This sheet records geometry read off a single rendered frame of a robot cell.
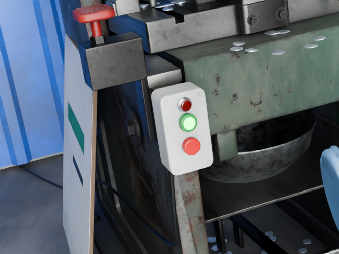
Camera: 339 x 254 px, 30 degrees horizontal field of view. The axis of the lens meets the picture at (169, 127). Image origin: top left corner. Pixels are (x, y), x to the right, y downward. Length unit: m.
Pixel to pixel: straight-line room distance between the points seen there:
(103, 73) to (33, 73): 1.41
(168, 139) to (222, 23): 0.30
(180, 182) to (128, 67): 0.21
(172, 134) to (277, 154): 0.38
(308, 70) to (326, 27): 0.08
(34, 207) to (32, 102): 0.47
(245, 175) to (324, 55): 0.30
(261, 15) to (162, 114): 0.32
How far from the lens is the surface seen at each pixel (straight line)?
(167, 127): 0.98
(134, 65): 1.03
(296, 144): 1.33
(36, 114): 2.47
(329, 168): 0.62
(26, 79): 2.43
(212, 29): 1.19
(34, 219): 2.09
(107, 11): 1.00
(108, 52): 1.02
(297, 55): 1.18
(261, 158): 1.30
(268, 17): 1.20
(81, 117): 1.52
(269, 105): 1.17
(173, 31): 1.16
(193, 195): 1.10
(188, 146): 0.99
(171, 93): 0.97
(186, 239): 1.13
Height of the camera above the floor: 0.92
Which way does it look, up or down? 20 degrees down
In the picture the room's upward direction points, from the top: 9 degrees counter-clockwise
